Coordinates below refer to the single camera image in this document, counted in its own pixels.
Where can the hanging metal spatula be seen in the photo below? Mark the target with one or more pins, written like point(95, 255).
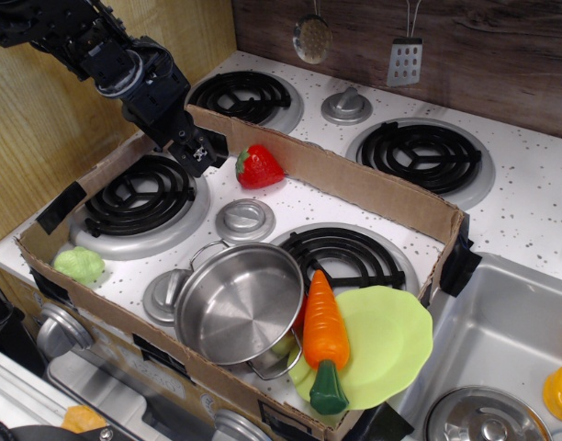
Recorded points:
point(405, 61)

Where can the light green plastic plate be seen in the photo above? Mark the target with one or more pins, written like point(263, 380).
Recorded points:
point(390, 336)

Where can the green toy lettuce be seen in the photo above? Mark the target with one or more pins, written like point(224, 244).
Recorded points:
point(80, 264)

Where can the red toy strawberry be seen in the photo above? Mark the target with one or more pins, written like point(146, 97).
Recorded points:
point(257, 168)

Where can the stainless steel pot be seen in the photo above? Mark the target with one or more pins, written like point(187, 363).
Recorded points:
point(239, 306)

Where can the back right black burner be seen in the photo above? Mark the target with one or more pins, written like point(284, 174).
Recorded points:
point(437, 158)

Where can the silver front stove knob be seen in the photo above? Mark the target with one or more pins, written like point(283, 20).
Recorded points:
point(160, 297)

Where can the front right black burner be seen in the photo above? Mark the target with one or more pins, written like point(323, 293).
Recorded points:
point(349, 258)

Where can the silver oven knob left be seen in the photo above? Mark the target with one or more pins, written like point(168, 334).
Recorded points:
point(60, 333)

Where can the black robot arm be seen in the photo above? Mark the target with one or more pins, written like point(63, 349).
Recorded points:
point(92, 43)

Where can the silver oven knob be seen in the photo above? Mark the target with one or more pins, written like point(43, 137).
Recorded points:
point(231, 426)
point(60, 333)

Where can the front left black burner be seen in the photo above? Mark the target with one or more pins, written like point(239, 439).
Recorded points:
point(145, 197)

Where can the silver pot lid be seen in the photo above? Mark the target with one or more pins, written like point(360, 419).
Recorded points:
point(482, 413)

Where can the silver stove knob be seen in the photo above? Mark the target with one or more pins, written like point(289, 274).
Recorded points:
point(346, 108)
point(245, 220)
point(160, 297)

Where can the back left black burner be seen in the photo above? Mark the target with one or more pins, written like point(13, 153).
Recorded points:
point(250, 96)

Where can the silver centre stove knob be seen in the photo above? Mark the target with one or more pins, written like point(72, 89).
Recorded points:
point(245, 220)

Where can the black burner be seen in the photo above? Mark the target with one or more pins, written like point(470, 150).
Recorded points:
point(145, 197)
point(437, 158)
point(250, 96)
point(349, 258)

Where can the orange toy carrot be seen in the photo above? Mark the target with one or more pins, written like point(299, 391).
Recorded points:
point(326, 346)

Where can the yellow toy pepper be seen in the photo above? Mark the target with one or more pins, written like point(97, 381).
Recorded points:
point(552, 393)

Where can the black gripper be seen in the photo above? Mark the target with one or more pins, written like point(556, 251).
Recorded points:
point(145, 79)

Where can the hanging slotted metal spoon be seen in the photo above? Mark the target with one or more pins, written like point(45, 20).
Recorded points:
point(312, 36)

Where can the grey toy sink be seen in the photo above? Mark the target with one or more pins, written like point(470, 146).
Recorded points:
point(502, 331)

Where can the orange toy food piece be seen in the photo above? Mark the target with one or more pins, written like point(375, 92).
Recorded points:
point(81, 418)

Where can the silver oven knob right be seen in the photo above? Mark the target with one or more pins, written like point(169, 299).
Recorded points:
point(231, 426)

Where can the silver back stove knob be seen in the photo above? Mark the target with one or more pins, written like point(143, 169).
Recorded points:
point(346, 108)

